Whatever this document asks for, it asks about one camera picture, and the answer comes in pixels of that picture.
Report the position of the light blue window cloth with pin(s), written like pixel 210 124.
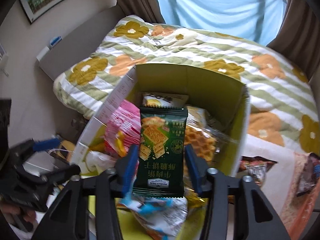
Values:
pixel 255 20

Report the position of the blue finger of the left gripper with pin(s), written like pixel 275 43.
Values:
pixel 45 145

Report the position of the brown orange snack bag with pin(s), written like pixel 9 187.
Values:
pixel 255 167

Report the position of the pink floral table cloth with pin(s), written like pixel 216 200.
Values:
pixel 281 184

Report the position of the green cracker snack packet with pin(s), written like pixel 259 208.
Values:
pixel 161 153

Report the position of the pink snack packet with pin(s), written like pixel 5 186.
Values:
pixel 123 130

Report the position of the white blue snack bag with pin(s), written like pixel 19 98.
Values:
pixel 162 218

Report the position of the dark blue chip bag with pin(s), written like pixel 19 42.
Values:
pixel 309 176

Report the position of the right brown curtain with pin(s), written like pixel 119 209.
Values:
pixel 298 37

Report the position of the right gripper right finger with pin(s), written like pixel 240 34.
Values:
pixel 254 218

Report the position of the grey headboard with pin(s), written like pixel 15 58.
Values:
pixel 80 43

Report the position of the green yellow cardboard box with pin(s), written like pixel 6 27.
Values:
pixel 227 161

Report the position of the yellow white snack packet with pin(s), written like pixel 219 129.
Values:
pixel 153 99

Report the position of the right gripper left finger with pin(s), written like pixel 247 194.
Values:
pixel 67 217

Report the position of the white blue item on headboard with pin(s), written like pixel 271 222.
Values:
pixel 53 42

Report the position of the waffle snack packet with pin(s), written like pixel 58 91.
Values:
pixel 200 132

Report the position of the floral striped quilt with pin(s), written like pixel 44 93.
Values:
pixel 212 68

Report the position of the person's left hand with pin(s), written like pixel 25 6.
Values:
pixel 9 210

